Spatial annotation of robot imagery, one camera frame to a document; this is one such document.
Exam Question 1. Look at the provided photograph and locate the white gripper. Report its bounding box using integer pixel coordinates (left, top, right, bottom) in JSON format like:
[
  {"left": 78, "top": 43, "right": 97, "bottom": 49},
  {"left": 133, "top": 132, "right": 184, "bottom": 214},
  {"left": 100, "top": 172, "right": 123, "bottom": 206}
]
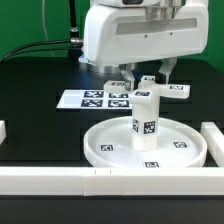
[{"left": 84, "top": 0, "right": 209, "bottom": 92}]

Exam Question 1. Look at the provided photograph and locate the white cross-shaped table base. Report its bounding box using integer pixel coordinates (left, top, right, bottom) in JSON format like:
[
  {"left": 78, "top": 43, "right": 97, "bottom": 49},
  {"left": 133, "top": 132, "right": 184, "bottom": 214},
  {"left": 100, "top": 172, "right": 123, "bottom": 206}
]
[{"left": 103, "top": 76, "right": 190, "bottom": 108}]

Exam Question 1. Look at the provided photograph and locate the white round table top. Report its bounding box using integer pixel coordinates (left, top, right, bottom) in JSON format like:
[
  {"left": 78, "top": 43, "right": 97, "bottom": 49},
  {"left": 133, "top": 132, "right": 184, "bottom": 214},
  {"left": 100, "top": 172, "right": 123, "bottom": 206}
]
[{"left": 83, "top": 116, "right": 207, "bottom": 168}]

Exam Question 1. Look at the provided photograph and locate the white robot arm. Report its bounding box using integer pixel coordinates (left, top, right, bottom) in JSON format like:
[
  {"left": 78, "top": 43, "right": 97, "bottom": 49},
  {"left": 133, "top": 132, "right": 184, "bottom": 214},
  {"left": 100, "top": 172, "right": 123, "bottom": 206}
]
[{"left": 80, "top": 0, "right": 209, "bottom": 92}]

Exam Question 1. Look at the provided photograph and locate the white marker tag sheet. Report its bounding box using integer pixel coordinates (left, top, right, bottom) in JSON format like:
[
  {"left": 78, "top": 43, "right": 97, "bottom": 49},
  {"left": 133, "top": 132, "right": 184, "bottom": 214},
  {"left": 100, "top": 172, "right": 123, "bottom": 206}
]
[{"left": 57, "top": 90, "right": 131, "bottom": 109}]

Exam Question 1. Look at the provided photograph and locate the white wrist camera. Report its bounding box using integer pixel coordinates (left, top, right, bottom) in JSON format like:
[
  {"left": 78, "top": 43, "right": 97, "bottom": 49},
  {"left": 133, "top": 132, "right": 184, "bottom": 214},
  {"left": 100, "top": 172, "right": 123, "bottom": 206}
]
[{"left": 90, "top": 0, "right": 162, "bottom": 8}]

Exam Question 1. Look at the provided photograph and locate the black cable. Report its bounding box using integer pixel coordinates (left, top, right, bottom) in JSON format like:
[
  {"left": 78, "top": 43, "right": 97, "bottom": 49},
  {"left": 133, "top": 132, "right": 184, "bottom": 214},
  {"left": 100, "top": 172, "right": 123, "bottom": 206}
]
[{"left": 0, "top": 0, "right": 84, "bottom": 64}]

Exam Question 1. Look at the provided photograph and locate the white right rail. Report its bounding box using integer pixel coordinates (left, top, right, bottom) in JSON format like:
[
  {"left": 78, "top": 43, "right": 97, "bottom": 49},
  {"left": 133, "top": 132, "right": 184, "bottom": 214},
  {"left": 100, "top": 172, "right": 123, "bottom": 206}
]
[{"left": 201, "top": 122, "right": 224, "bottom": 168}]

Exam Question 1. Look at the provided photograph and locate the white rail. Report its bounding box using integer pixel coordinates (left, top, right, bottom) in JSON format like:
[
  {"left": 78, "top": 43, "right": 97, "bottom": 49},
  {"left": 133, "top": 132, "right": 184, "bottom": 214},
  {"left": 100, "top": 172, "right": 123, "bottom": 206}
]
[
  {"left": 0, "top": 120, "right": 6, "bottom": 145},
  {"left": 0, "top": 167, "right": 224, "bottom": 196},
  {"left": 201, "top": 122, "right": 224, "bottom": 168}
]

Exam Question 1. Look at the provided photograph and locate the white front rail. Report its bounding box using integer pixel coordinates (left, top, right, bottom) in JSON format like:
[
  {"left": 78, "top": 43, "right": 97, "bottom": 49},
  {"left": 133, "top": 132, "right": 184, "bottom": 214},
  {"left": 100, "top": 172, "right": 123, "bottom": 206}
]
[{"left": 0, "top": 167, "right": 224, "bottom": 196}]

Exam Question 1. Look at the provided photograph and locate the white left rail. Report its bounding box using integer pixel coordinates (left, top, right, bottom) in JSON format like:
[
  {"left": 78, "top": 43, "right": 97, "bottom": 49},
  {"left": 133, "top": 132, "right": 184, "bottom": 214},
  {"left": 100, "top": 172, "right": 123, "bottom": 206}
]
[{"left": 0, "top": 120, "right": 6, "bottom": 145}]

